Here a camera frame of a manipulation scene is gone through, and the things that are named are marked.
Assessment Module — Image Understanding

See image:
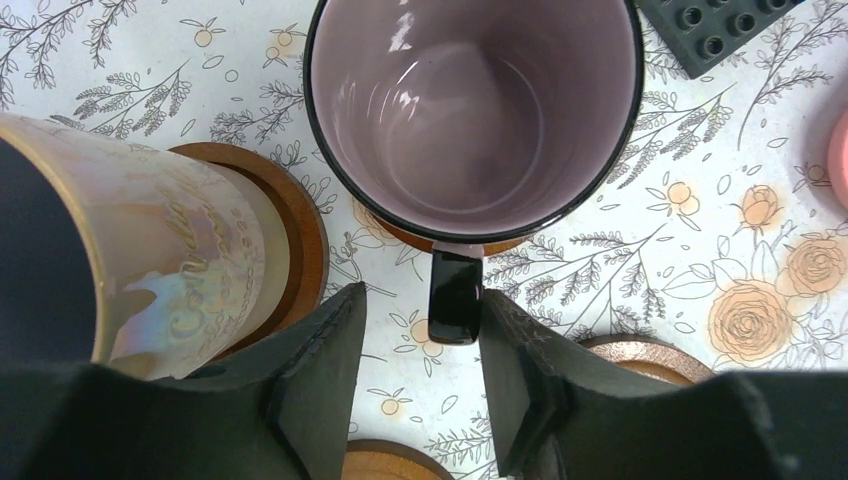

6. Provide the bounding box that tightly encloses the dark brown wooden coaster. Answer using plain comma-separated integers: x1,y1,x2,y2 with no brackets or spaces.
170,142,329,360
579,334,715,386
373,217,526,257

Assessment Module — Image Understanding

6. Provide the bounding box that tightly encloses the pink plastic tray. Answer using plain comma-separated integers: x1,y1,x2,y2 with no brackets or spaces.
827,111,848,208

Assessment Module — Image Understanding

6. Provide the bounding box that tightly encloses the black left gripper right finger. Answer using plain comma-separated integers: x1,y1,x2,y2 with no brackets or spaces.
479,290,847,479

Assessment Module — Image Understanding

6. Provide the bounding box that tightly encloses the building block model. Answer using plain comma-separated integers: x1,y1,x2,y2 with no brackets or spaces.
635,0,802,79

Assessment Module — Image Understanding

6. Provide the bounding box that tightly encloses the tall pink beige mug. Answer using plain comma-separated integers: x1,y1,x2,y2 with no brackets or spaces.
1,114,290,380

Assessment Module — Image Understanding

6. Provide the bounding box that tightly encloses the mauve mug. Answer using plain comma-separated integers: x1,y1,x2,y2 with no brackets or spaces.
304,0,644,345

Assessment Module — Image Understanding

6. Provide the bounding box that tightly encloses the light wooden coaster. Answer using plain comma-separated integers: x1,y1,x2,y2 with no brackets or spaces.
341,439,454,480

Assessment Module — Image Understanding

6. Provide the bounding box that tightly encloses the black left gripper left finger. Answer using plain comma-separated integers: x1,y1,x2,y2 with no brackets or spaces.
1,283,367,479

